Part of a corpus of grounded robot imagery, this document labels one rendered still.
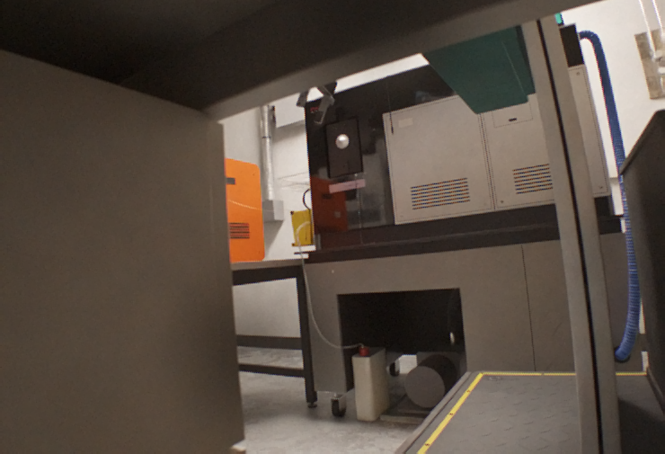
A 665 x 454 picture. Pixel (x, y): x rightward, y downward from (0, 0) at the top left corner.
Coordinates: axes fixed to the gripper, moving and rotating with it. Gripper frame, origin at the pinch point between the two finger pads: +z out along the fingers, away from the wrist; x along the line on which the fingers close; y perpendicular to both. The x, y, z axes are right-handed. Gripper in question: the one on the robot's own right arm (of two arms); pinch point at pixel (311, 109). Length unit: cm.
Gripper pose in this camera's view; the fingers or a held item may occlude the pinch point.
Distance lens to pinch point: 139.3
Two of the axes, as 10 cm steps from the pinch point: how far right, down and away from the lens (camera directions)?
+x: 4.0, 2.1, 8.9
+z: -3.3, 9.4, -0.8
